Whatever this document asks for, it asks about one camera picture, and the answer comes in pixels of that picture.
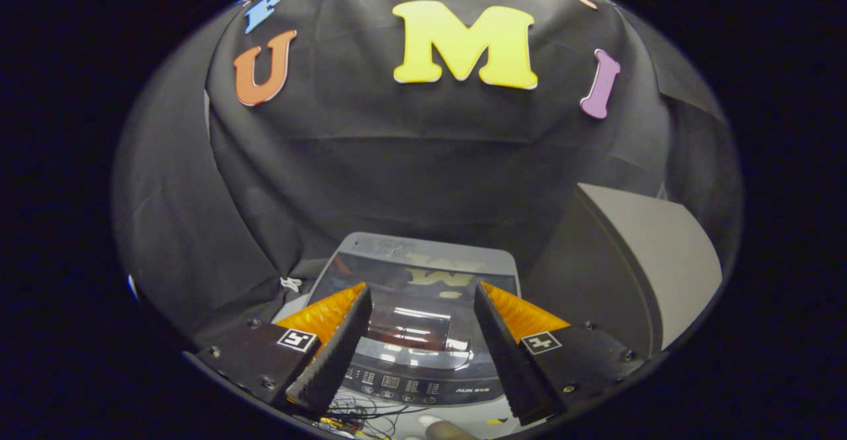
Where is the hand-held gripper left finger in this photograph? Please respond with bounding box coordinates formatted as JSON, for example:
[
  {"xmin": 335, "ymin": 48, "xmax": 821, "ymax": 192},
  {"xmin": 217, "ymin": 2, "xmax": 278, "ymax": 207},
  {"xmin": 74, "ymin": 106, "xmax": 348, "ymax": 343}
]
[{"xmin": 195, "ymin": 283, "xmax": 373, "ymax": 416}]

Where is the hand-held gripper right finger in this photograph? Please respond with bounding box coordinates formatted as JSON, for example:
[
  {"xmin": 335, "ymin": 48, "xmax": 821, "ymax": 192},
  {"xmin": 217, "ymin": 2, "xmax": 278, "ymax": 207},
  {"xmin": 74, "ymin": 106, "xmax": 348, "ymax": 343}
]
[{"xmin": 473, "ymin": 281, "xmax": 646, "ymax": 426}]

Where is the grey washing machine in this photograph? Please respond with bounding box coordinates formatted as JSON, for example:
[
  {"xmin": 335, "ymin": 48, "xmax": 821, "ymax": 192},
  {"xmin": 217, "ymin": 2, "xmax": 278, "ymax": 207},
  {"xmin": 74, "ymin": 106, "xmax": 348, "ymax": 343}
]
[{"xmin": 271, "ymin": 232, "xmax": 525, "ymax": 437}]

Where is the dark washing machine lid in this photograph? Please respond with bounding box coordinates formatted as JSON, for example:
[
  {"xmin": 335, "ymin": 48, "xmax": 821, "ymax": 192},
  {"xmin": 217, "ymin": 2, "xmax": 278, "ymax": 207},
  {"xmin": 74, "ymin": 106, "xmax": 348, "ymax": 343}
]
[{"xmin": 306, "ymin": 232, "xmax": 522, "ymax": 370}]

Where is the beige rounded object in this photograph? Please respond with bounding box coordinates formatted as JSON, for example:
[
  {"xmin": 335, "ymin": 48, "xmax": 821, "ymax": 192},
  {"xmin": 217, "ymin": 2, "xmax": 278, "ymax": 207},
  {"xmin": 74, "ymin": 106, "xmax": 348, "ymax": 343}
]
[{"xmin": 425, "ymin": 420, "xmax": 478, "ymax": 440}]

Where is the beige cabinet with dark top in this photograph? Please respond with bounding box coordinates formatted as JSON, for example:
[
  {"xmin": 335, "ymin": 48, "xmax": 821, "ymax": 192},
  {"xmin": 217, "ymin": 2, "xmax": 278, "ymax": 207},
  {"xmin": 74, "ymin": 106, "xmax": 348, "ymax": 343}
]
[{"xmin": 523, "ymin": 183, "xmax": 724, "ymax": 361}]

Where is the black backdrop cloth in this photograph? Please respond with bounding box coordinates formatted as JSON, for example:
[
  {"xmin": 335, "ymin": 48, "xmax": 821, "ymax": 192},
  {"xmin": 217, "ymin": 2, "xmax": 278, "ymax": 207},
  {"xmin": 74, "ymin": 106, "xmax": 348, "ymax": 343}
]
[{"xmin": 109, "ymin": 0, "xmax": 742, "ymax": 355}]

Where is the thin black cable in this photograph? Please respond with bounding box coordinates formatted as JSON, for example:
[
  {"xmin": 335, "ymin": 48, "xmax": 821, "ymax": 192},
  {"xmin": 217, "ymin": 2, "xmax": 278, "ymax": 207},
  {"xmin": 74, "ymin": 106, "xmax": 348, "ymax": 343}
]
[{"xmin": 316, "ymin": 394, "xmax": 432, "ymax": 439}]

